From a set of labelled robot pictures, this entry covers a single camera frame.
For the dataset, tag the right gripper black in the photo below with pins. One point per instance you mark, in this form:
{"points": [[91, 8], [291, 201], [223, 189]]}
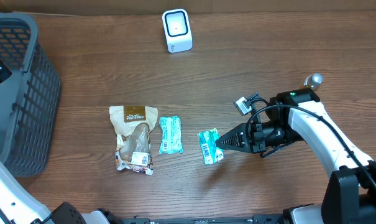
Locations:
{"points": [[256, 139]]}

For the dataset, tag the small teal white box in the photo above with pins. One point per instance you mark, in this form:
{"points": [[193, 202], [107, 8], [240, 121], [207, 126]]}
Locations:
{"points": [[211, 153]]}

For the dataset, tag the teal white pouch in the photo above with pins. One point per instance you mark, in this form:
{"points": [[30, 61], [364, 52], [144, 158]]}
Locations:
{"points": [[171, 135]]}

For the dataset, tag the yellow dish soap bottle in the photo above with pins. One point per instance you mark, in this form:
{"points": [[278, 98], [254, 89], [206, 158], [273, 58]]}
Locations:
{"points": [[313, 81]]}

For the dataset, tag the brown snack packet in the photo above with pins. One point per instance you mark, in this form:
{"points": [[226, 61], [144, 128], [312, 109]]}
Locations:
{"points": [[133, 125]]}

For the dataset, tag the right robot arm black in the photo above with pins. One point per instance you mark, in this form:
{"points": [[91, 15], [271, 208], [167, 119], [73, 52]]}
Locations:
{"points": [[299, 115]]}

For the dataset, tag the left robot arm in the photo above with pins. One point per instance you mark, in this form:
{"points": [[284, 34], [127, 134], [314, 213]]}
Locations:
{"points": [[18, 206]]}

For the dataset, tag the white barcode scanner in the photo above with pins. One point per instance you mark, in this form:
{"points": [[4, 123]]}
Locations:
{"points": [[176, 25]]}

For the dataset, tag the grey plastic shopping basket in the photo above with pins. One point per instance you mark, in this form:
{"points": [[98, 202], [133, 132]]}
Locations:
{"points": [[29, 100]]}

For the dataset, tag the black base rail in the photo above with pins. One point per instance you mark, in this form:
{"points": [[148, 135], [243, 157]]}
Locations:
{"points": [[190, 221]]}

